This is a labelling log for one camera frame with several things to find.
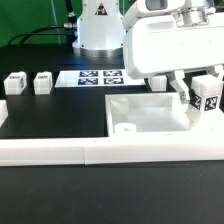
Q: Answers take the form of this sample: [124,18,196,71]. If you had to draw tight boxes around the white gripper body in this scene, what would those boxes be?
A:
[123,13,224,79]

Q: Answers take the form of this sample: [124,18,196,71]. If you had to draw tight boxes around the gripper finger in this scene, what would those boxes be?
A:
[168,70,190,104]
[206,64,224,81]

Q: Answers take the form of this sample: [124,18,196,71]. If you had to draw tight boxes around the white square tabletop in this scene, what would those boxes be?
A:
[105,93,224,139]

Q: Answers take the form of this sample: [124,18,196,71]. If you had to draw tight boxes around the white sheet with markers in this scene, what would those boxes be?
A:
[55,69,144,88]

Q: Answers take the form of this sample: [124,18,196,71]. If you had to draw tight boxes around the white U-shaped obstacle fence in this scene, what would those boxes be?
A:
[0,95,224,167]

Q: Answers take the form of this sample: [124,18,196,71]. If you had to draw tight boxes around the black cables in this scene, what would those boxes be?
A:
[7,0,78,46]

